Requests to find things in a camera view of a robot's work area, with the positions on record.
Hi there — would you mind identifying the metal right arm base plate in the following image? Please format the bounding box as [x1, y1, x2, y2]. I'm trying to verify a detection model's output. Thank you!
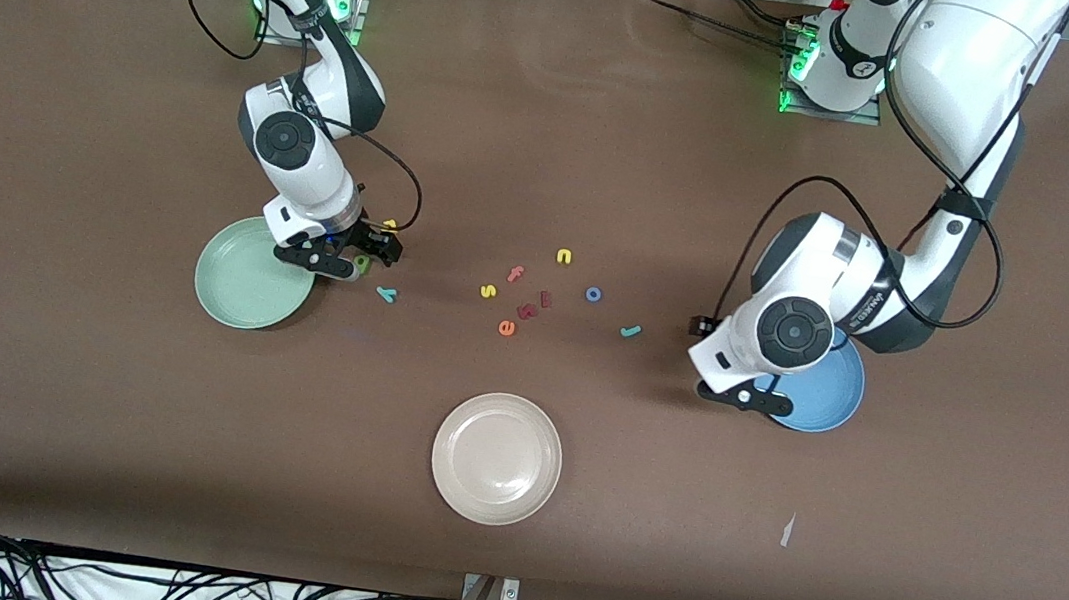
[255, 0, 369, 56]

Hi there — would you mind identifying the beige round plate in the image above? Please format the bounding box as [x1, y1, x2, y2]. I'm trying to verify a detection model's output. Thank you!
[424, 386, 570, 534]

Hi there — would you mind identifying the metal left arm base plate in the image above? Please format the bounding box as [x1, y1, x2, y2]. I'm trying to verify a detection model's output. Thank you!
[775, 22, 892, 127]

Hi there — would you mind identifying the blue round plate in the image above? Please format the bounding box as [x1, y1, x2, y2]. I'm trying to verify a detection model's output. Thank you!
[750, 321, 872, 440]

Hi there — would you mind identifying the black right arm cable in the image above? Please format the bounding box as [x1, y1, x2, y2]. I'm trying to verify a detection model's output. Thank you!
[161, 0, 446, 238]

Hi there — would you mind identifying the light green round plate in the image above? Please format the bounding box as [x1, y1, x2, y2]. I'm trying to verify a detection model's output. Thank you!
[189, 210, 324, 338]

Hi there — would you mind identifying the brown table cover mat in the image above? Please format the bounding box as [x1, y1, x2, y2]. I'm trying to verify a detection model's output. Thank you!
[0, 0, 1069, 600]

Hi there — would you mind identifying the black cable on table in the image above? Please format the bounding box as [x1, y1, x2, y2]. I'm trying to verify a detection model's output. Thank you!
[625, 0, 816, 58]

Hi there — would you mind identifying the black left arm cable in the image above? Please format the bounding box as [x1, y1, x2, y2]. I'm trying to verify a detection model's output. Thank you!
[709, 0, 1069, 376]

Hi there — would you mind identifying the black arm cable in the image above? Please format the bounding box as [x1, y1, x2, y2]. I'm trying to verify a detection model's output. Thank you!
[709, 0, 1069, 376]
[161, 0, 446, 238]

